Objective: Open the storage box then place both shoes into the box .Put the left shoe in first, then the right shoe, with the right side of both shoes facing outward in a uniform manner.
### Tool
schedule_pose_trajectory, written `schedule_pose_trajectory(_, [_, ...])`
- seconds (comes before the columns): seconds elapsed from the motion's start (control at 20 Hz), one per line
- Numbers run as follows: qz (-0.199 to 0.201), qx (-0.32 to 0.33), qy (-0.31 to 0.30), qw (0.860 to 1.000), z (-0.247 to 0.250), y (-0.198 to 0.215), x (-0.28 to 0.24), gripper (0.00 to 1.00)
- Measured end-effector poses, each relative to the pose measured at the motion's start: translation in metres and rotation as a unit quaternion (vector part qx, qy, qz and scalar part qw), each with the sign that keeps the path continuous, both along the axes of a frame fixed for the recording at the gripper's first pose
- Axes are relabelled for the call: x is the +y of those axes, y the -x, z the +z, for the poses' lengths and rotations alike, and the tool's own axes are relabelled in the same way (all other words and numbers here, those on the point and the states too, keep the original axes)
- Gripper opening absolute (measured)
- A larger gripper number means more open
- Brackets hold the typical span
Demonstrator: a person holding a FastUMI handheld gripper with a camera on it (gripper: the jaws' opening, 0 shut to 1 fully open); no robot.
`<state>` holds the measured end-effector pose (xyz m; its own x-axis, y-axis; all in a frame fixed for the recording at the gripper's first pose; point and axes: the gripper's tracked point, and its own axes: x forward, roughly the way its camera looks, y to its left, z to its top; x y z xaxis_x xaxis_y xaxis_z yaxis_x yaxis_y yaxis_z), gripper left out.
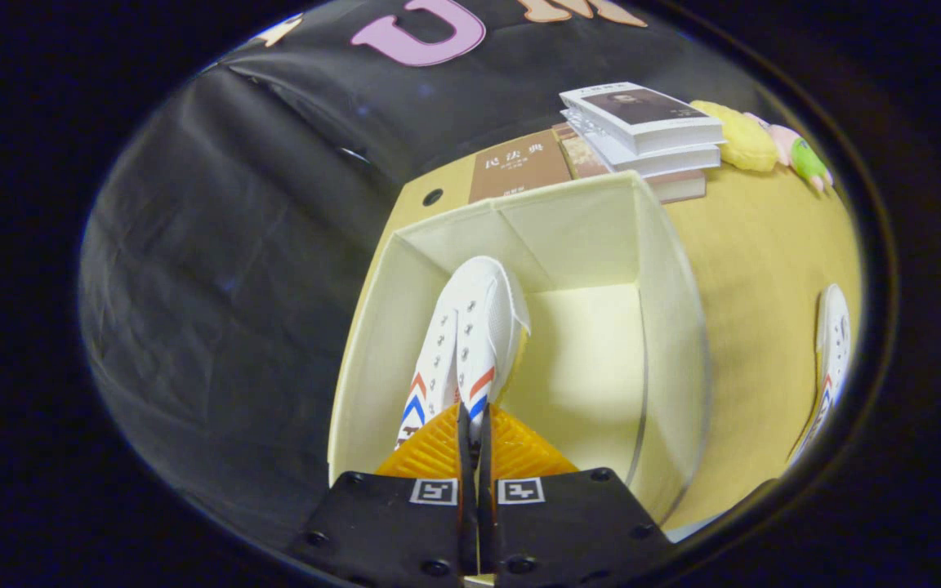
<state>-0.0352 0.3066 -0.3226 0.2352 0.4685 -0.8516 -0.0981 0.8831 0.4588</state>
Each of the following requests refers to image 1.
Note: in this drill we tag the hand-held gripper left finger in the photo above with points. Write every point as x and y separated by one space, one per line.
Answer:
464 506

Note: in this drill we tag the white book with portrait cover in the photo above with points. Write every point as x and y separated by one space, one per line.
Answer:
642 110

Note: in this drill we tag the yellow round plush toy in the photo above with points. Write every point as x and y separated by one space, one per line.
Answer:
736 139

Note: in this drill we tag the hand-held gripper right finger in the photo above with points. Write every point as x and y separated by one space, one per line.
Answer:
485 514

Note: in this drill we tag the brown cover book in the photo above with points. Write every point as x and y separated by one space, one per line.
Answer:
519 167

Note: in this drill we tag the pinkish brown book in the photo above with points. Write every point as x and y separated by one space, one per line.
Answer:
683 188

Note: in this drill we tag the cream fabric storage box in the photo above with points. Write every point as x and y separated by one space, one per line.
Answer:
585 237

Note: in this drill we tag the pink and green plush toy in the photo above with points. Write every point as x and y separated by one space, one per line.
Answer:
805 159

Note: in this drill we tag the white striped shoe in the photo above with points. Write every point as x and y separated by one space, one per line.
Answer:
834 343
483 318

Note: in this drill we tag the black backdrop cloth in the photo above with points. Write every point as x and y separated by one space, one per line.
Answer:
234 286

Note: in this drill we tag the plain white book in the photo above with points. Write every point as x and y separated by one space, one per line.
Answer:
666 161

